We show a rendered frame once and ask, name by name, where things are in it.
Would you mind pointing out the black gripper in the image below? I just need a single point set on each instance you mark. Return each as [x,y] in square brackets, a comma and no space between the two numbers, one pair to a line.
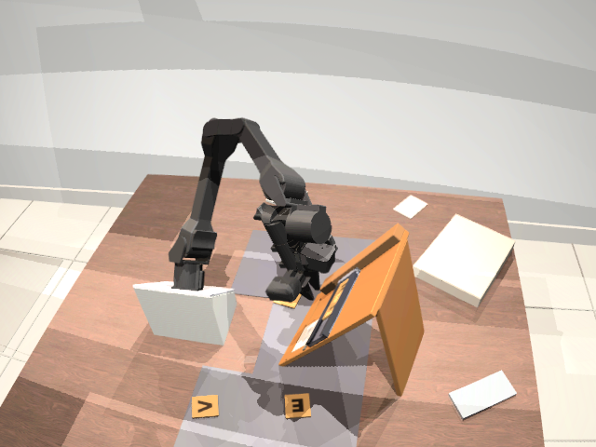
[288,287]

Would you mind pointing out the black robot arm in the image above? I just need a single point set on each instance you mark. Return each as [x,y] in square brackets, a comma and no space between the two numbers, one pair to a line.
[293,218]

